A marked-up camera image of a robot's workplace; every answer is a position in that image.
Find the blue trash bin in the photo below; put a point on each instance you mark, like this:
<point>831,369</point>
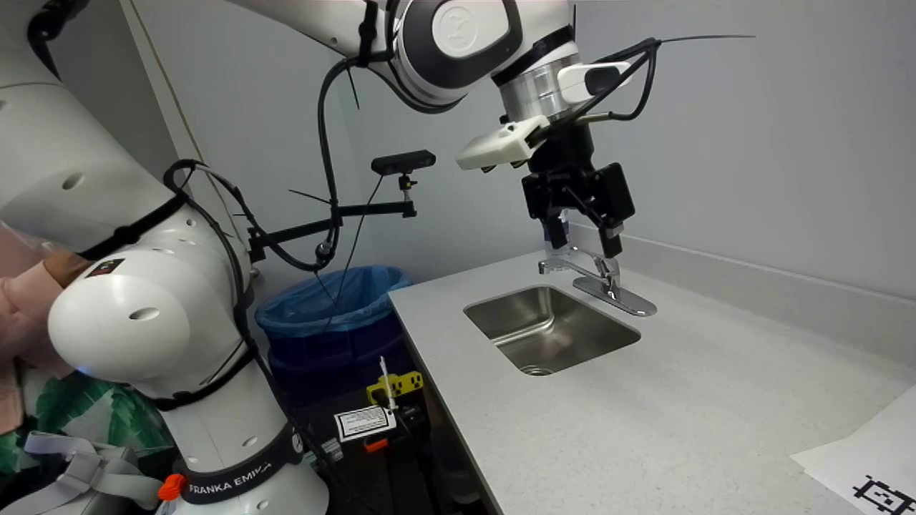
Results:
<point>333,336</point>

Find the stainless steel sink basin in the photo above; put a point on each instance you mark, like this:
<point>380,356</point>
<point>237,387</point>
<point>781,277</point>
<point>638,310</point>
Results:
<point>542,330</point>

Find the chrome sink faucet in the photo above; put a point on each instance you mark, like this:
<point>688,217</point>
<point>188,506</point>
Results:
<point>596,276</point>

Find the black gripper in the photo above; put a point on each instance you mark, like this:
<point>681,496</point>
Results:
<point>562,176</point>

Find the black camera on stand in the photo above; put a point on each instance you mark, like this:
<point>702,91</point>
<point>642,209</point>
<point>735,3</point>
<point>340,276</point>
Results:
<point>393,163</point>

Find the green patterned cloth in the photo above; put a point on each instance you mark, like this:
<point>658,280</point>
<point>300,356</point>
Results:
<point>78,407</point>

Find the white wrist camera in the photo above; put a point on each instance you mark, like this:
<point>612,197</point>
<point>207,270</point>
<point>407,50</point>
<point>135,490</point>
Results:
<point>515,143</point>

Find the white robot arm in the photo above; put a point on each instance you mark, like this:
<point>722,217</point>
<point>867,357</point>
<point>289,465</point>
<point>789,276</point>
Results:
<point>161,302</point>

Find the white paper with marker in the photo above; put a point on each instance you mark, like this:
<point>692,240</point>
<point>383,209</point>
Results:
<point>871,468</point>

